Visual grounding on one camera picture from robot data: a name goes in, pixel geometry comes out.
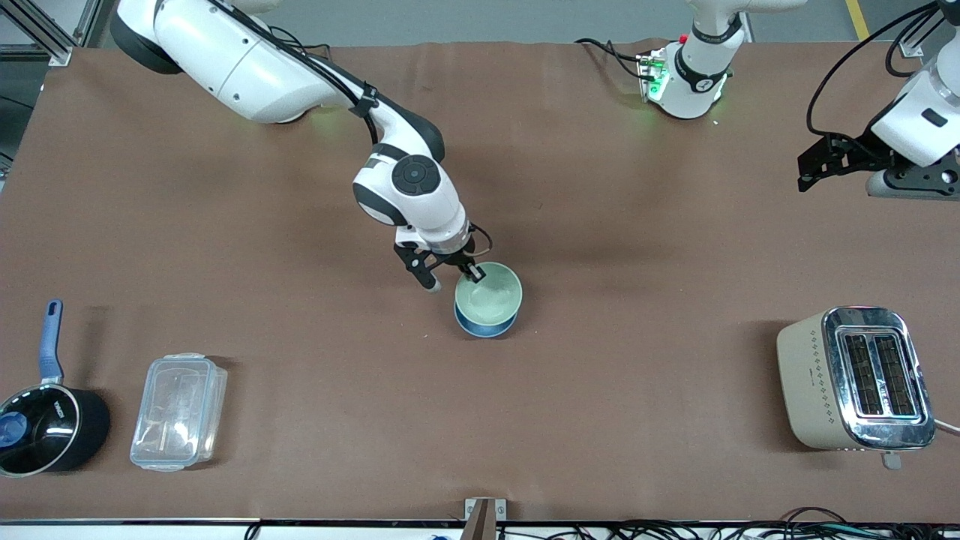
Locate black saucepan with blue handle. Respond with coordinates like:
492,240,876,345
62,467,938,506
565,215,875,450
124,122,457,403
0,299,113,478

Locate metal table edge bracket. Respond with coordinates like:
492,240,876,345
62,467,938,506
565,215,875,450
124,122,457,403
463,497,508,540

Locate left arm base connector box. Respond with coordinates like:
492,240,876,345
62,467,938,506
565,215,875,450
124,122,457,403
637,48,671,103

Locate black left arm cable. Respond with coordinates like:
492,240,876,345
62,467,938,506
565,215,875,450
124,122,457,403
805,0,947,140

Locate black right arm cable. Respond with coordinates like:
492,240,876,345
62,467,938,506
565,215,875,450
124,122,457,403
206,0,494,260

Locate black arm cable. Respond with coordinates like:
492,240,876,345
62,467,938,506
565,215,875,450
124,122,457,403
805,0,947,140
206,0,494,260

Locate black right base cable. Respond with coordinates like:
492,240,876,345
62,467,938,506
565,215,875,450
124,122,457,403
268,26,332,61

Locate brown table mat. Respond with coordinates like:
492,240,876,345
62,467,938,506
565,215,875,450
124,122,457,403
0,40,960,524

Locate aluminium frame profile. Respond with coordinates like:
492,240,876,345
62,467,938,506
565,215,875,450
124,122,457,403
0,0,104,66
898,0,947,59

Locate black base cable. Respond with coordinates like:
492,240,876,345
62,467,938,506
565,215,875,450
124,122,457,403
268,26,332,61
574,37,647,80

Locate glass lid with blue knob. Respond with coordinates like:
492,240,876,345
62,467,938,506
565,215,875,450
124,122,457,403
0,385,80,477

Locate beige chrome toaster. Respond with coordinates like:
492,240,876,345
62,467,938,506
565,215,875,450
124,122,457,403
776,306,938,471

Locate black floor cable bundle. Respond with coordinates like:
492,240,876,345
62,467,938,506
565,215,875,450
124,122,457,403
495,507,960,540

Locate black left base cable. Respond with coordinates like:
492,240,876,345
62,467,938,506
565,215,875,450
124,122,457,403
574,37,647,80

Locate blue bowl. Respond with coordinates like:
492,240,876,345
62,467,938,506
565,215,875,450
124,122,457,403
454,303,519,340

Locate clear plastic food container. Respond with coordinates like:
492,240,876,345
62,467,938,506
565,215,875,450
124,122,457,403
130,352,229,473

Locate green bowl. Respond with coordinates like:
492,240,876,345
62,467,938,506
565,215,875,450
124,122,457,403
454,261,524,330

